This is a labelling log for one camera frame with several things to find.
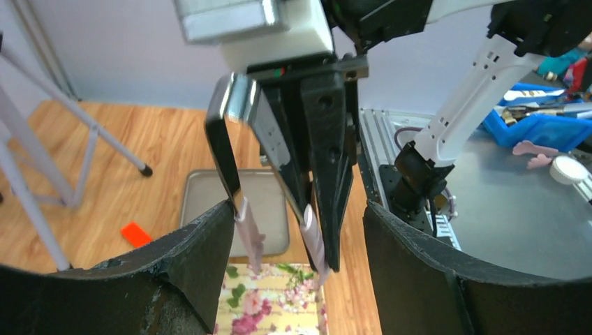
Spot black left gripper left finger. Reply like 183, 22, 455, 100
1, 201, 234, 334

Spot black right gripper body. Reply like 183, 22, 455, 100
245, 53, 369, 93

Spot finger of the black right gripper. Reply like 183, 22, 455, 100
301, 73, 353, 272
263, 87, 311, 228

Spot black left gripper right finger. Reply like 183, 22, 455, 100
363, 202, 591, 334

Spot pink silicone tongs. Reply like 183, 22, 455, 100
205, 72, 331, 286

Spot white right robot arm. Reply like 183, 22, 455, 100
246, 1, 591, 271

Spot small red block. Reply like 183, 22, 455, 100
120, 222, 153, 248

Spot floral patterned tray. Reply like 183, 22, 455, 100
213, 263, 329, 335

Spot blue parts bin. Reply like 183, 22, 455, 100
482, 82, 591, 152

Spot white tripod stand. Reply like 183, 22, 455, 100
1, 41, 153, 271

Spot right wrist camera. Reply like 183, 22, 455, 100
174, 0, 334, 71

